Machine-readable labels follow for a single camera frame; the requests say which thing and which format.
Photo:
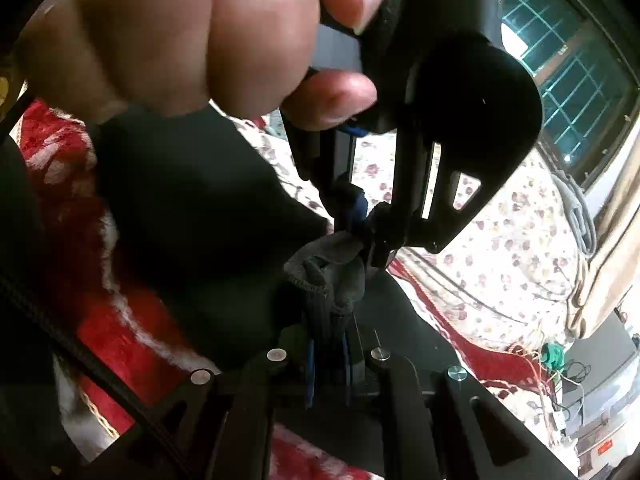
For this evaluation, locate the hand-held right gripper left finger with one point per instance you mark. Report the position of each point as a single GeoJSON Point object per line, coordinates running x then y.
{"type": "Point", "coordinates": [310, 375]}

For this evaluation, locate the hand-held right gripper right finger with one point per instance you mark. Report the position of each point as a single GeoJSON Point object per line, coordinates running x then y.
{"type": "Point", "coordinates": [346, 367]}

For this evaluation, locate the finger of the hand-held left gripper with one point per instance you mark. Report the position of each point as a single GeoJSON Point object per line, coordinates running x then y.
{"type": "Point", "coordinates": [382, 230]}
{"type": "Point", "coordinates": [335, 180]}

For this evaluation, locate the black pants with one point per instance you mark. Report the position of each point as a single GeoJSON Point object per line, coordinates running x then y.
{"type": "Point", "coordinates": [200, 200]}

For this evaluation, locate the person's left hand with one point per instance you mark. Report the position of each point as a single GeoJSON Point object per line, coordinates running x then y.
{"type": "Point", "coordinates": [165, 35]}

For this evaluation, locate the barred window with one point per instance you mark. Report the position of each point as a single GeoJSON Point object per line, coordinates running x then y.
{"type": "Point", "coordinates": [575, 60]}

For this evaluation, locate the floral bed sheet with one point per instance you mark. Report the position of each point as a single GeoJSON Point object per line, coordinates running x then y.
{"type": "Point", "coordinates": [510, 260]}

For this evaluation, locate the grey hanging cloth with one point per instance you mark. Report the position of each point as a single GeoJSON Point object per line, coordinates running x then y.
{"type": "Point", "coordinates": [577, 215]}

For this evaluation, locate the green bundle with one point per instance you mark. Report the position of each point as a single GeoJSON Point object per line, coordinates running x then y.
{"type": "Point", "coordinates": [552, 355]}

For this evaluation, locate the beige curtain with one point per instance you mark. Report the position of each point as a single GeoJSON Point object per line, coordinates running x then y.
{"type": "Point", "coordinates": [605, 270]}

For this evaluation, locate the red and white blanket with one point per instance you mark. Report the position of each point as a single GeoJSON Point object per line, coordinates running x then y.
{"type": "Point", "coordinates": [100, 330]}

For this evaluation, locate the grey cabinet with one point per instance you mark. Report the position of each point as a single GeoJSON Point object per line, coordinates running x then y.
{"type": "Point", "coordinates": [605, 385]}

